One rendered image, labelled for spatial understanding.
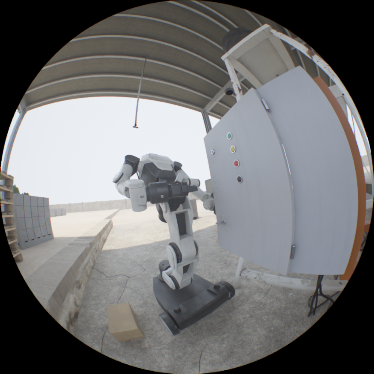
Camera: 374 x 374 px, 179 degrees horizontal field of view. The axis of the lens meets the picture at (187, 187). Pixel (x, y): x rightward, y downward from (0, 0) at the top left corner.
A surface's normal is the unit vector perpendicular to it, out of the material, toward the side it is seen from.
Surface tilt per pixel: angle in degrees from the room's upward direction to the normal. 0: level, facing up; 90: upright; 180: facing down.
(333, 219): 90
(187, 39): 172
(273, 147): 90
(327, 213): 90
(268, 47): 180
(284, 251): 90
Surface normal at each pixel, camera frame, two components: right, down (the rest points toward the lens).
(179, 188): 0.30, -0.14
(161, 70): 0.20, 0.96
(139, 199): 0.33, 0.20
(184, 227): 0.57, -0.08
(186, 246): 0.53, -0.32
